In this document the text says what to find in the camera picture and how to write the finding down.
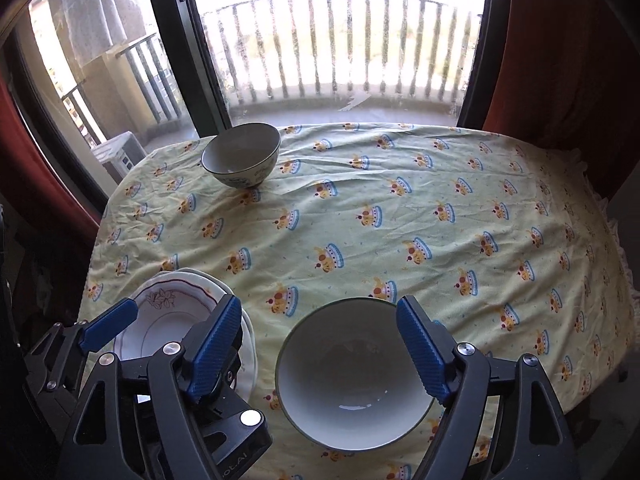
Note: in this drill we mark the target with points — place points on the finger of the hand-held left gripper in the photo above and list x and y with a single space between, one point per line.
110 325
245 435

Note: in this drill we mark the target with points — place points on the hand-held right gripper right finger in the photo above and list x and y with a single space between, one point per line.
425 355

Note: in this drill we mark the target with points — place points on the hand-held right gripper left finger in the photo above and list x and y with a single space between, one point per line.
215 350

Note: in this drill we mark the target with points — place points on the white plate with red rim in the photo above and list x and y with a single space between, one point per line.
160 315

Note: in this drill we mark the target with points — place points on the white plate with yellow flowers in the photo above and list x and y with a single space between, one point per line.
215 282

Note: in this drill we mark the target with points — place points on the floral ceramic bowl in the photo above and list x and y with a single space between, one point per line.
240 152
350 375

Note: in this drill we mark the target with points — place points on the yellow printed tablecloth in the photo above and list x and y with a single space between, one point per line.
400 220

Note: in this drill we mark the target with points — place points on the outdoor air conditioner unit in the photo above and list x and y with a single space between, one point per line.
120 152

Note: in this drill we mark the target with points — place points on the red curtain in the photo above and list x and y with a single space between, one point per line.
565 60
30 160

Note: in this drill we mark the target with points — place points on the balcony railing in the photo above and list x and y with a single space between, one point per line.
300 92

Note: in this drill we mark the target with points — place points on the dark window mullion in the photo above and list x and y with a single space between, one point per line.
185 50

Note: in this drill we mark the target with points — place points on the white hanging cloth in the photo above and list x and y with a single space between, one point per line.
95 10

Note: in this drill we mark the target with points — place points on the dark window frame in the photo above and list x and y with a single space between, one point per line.
487 45
55 125

